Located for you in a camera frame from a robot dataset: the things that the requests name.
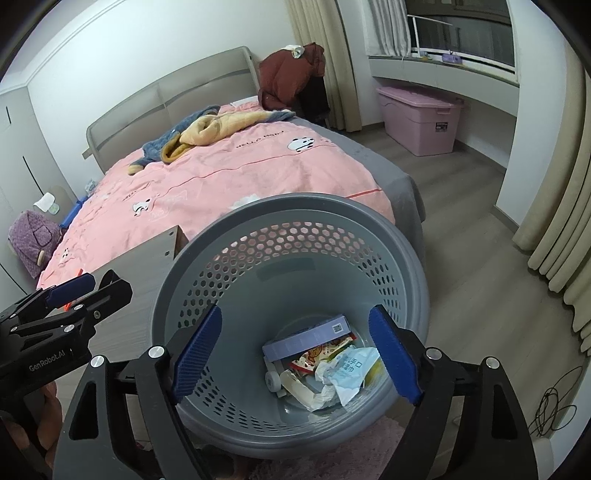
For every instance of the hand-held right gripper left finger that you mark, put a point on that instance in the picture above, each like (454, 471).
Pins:
(198, 355)

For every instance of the beige paper wrapper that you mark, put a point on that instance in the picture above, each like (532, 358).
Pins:
(304, 392)

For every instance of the small white cloth item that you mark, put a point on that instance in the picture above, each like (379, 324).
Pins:
(293, 50)

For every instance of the small white tape roll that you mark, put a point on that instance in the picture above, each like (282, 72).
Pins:
(272, 382)

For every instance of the purple cardboard box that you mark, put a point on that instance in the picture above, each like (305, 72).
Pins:
(304, 341)

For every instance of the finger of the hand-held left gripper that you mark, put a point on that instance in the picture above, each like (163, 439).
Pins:
(108, 295)
(71, 287)

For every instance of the black chair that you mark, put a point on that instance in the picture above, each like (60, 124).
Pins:
(314, 101)

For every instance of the white sheer curtain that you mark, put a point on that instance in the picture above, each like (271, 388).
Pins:
(388, 27)

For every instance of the blue plastic item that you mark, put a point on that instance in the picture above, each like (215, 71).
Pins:
(71, 214)

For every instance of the pink fluffy rug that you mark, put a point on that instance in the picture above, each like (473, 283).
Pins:
(323, 452)

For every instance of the long beige curtain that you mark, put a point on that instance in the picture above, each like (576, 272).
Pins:
(563, 207)

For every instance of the dark window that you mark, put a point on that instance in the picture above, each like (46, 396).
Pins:
(480, 32)

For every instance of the pink plastic storage box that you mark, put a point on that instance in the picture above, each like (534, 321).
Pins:
(415, 124)

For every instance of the pink printed duvet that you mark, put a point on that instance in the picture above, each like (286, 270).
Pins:
(231, 166)

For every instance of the small purple item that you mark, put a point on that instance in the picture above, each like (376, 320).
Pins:
(451, 58)

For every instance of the grey bay window sill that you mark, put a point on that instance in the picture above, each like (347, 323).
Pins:
(438, 74)

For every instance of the beige window curtain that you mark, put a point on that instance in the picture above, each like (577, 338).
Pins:
(332, 55)

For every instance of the purple plush bag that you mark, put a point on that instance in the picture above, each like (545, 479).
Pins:
(32, 235)

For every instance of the light blue wet wipes packet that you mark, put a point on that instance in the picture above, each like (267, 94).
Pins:
(353, 374)

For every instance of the grey perforated plastic wastebasket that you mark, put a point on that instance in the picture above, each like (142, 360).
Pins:
(286, 286)

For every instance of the blue and yellow blanket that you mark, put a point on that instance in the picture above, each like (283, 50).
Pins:
(207, 127)

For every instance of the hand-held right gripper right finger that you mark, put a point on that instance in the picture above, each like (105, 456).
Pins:
(397, 355)

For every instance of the grey upholstered bed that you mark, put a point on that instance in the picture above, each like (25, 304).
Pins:
(184, 92)

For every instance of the person's left hand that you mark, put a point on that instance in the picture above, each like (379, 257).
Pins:
(51, 406)

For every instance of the red printed snack packet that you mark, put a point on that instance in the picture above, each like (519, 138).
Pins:
(314, 359)

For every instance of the white metal rack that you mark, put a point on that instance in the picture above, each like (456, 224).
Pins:
(415, 34)

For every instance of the brown red jacket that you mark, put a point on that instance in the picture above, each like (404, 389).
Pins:
(286, 74)

